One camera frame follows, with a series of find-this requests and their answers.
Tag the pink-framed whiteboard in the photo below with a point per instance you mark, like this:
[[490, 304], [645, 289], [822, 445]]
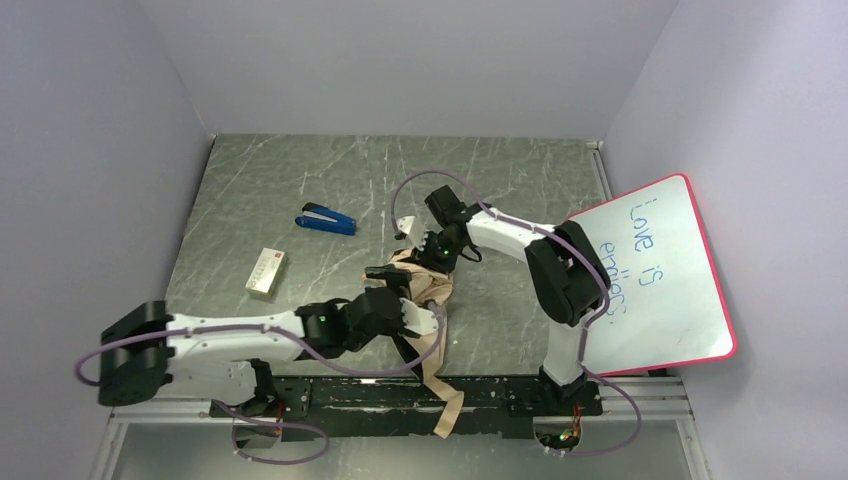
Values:
[[667, 306]]

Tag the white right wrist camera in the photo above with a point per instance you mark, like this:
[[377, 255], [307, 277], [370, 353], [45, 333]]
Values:
[[411, 229]]

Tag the small white paper box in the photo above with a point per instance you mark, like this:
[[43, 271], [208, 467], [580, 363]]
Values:
[[266, 273]]

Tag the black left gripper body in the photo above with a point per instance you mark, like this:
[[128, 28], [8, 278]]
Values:
[[395, 312]]

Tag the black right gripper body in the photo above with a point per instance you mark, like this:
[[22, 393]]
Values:
[[432, 241]]

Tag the aluminium frame rail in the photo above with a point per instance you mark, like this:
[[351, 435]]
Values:
[[625, 399]]

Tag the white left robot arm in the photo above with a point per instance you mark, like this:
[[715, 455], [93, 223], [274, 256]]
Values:
[[152, 352]]

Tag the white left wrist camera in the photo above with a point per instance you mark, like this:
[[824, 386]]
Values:
[[417, 321]]

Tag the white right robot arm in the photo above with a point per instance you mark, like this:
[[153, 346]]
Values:
[[567, 275]]

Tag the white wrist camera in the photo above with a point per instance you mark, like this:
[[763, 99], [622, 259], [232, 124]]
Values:
[[411, 229], [417, 321]]

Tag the beige folding umbrella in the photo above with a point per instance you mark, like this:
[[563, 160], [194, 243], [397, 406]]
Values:
[[429, 291]]

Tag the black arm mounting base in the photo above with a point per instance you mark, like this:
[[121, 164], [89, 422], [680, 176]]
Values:
[[508, 406]]

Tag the blue stapler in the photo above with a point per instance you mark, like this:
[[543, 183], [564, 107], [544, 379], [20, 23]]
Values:
[[318, 217]]

